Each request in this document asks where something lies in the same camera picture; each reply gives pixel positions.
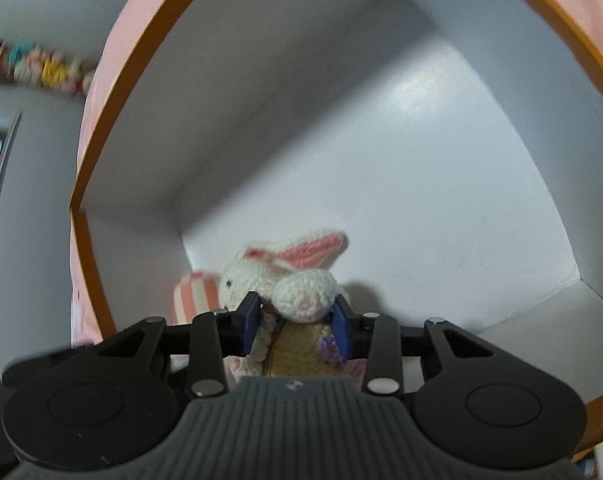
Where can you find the row of plush toys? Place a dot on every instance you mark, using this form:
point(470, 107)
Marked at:
point(46, 70)

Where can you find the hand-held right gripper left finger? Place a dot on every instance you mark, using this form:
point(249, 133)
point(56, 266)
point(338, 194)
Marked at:
point(251, 324)

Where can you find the white box with orange rim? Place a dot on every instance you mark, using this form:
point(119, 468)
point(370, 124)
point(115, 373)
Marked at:
point(381, 160)

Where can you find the white crochet bunny doll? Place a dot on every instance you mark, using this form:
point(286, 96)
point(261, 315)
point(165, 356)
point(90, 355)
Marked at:
point(301, 295)

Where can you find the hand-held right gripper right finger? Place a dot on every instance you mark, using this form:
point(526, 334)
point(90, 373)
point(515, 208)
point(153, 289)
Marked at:
point(342, 332)

